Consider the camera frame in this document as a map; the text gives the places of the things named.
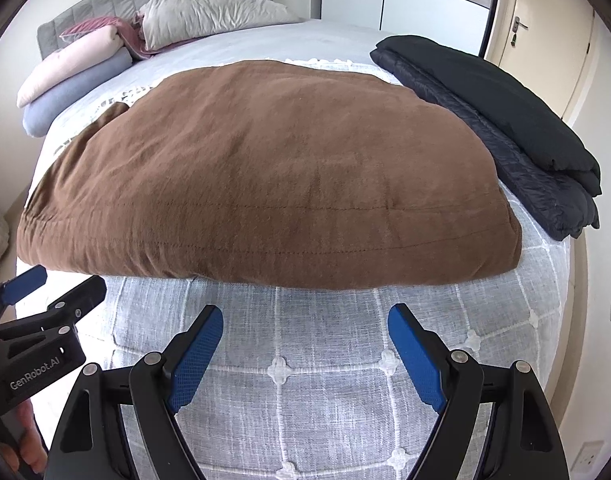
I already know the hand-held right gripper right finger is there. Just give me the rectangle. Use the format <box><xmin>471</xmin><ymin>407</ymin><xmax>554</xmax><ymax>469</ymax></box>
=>
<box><xmin>388</xmin><ymin>303</ymin><xmax>571</xmax><ymax>480</ymax></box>

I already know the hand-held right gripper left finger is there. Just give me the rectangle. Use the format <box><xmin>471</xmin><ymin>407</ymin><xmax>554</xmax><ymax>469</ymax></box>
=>
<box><xmin>46</xmin><ymin>305</ymin><xmax>225</xmax><ymax>480</ymax></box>

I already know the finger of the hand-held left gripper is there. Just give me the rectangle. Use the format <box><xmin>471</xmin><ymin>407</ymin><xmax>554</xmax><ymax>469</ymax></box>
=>
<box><xmin>16</xmin><ymin>275</ymin><xmax>107</xmax><ymax>341</ymax></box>
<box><xmin>0</xmin><ymin>266</ymin><xmax>49</xmax><ymax>328</ymax></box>

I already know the brown coat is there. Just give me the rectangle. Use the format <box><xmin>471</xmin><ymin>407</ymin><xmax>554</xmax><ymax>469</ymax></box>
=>
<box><xmin>16</xmin><ymin>60</ymin><xmax>524</xmax><ymax>292</ymax></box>

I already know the person's left hand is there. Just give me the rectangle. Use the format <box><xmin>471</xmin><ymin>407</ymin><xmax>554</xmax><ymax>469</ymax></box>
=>
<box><xmin>0</xmin><ymin>402</ymin><xmax>52</xmax><ymax>480</ymax></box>

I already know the folded black quilted duvet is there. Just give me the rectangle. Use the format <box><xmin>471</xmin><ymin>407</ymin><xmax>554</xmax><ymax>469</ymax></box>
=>
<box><xmin>380</xmin><ymin>62</ymin><xmax>601</xmax><ymax>241</ymax></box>

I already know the pink pillow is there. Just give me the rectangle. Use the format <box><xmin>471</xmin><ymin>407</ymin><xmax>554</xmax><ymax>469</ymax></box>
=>
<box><xmin>16</xmin><ymin>25</ymin><xmax>132</xmax><ymax>109</ymax></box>

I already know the dusty rose pillow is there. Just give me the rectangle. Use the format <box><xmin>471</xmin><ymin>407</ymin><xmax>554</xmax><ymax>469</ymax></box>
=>
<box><xmin>60</xmin><ymin>16</ymin><xmax>162</xmax><ymax>62</ymax></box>

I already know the grey pillow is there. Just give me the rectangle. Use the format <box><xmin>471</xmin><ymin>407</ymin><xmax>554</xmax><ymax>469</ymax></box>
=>
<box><xmin>133</xmin><ymin>0</ymin><xmax>303</xmax><ymax>52</ymax></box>

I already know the cream door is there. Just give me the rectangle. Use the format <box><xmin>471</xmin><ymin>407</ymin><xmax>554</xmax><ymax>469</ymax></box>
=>
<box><xmin>485</xmin><ymin>0</ymin><xmax>604</xmax><ymax>127</ymax></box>

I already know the bed with pale sheet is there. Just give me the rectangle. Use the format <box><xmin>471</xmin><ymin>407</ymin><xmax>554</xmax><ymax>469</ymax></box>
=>
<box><xmin>16</xmin><ymin>17</ymin><xmax>593</xmax><ymax>480</ymax></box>

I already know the white and grey wardrobe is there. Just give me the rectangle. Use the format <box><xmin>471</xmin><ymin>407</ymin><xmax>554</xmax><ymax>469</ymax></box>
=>
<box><xmin>310</xmin><ymin>0</ymin><xmax>501</xmax><ymax>57</ymax></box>

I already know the white wall socket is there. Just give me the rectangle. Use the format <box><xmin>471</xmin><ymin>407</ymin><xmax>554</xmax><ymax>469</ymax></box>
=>
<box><xmin>567</xmin><ymin>441</ymin><xmax>606</xmax><ymax>479</ymax></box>

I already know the metal door handle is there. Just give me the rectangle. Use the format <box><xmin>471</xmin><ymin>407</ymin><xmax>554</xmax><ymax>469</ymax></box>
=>
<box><xmin>510</xmin><ymin>14</ymin><xmax>529</xmax><ymax>47</ymax></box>

